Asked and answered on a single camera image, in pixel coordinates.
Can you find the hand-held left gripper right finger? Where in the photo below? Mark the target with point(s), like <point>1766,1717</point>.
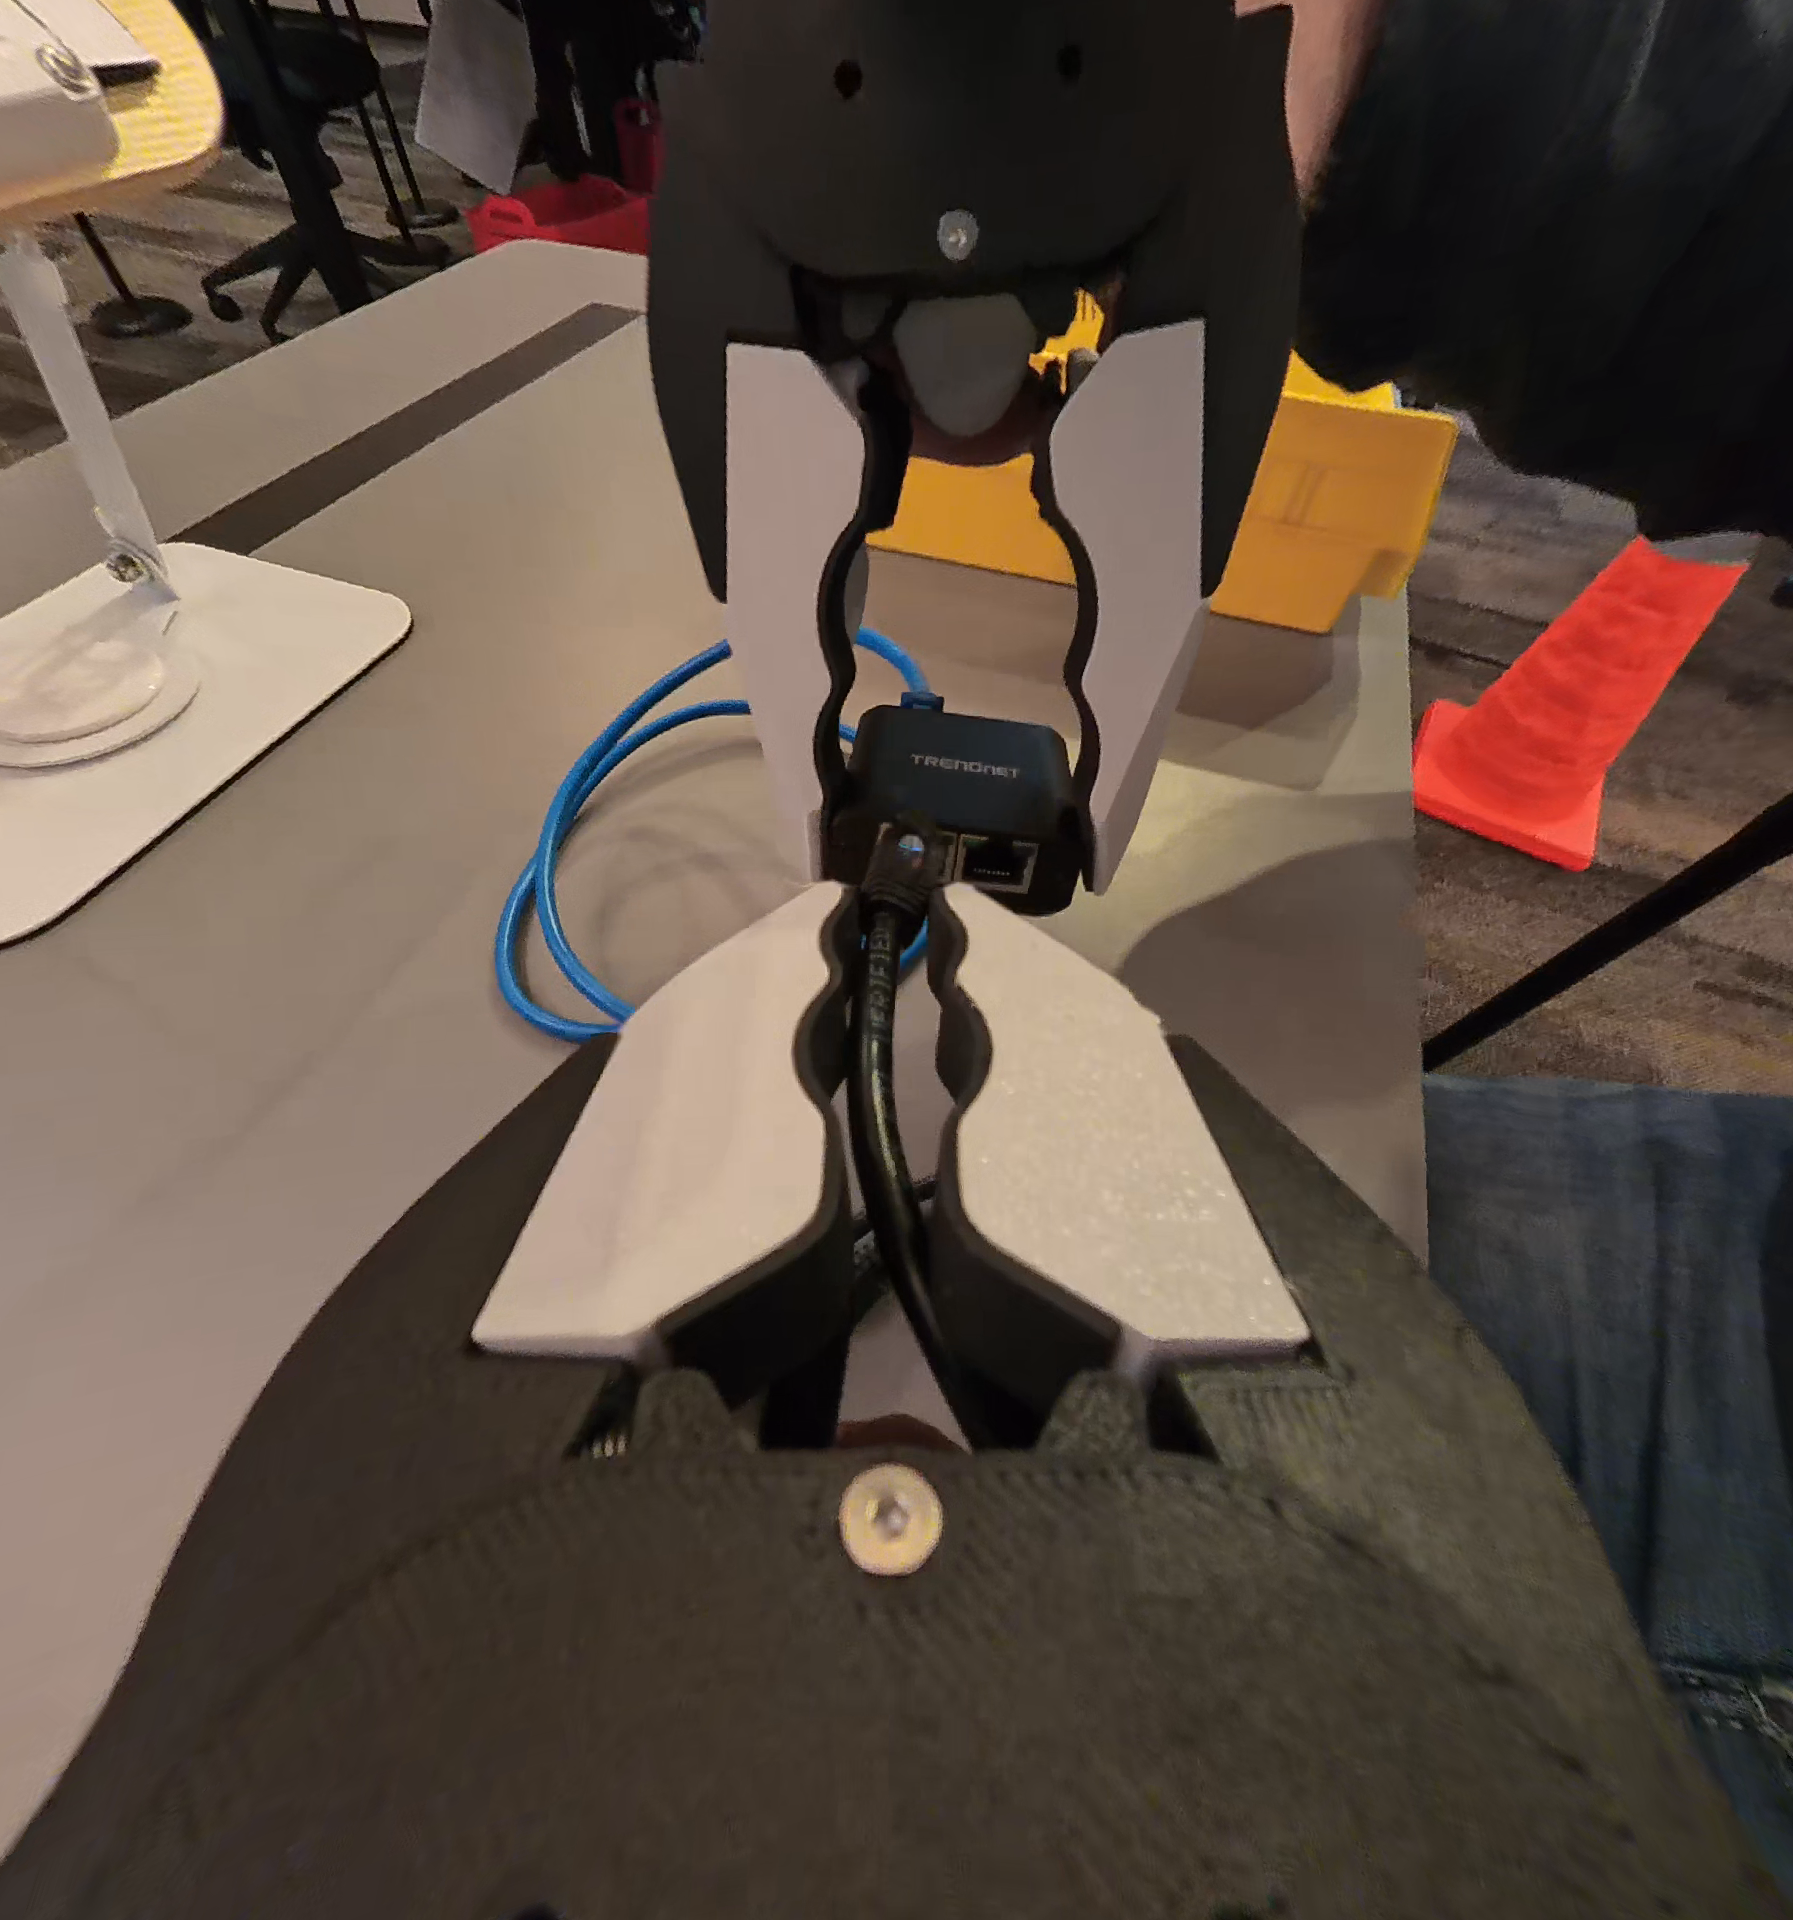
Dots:
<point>1120,1171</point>

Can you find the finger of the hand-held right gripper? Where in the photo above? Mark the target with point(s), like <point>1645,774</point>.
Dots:
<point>785,524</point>
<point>1151,524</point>

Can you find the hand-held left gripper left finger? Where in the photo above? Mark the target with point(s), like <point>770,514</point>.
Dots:
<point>687,1171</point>

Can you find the yellow plastic bin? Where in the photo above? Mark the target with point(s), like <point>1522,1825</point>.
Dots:
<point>1347,495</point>

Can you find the black network adapter box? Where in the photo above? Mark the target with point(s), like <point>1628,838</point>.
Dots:
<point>957,766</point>

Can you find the person's right forearm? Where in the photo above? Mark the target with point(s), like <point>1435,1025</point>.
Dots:
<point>1586,270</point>

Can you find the person's right hand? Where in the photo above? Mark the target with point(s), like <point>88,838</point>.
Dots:
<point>1317,75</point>

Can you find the red plastic container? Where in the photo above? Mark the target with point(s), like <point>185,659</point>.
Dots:
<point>638,141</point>

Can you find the red plastic bin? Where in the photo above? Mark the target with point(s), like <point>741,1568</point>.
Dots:
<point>559,218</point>

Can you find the orange traffic cone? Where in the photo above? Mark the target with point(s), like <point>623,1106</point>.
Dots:
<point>1557,705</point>

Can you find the white paper sheet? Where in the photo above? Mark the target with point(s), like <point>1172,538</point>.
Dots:
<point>485,91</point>

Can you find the person's blue jeans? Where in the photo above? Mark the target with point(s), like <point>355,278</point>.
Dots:
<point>1632,1352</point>

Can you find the white document stand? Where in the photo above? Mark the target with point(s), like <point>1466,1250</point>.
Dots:
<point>236,705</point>

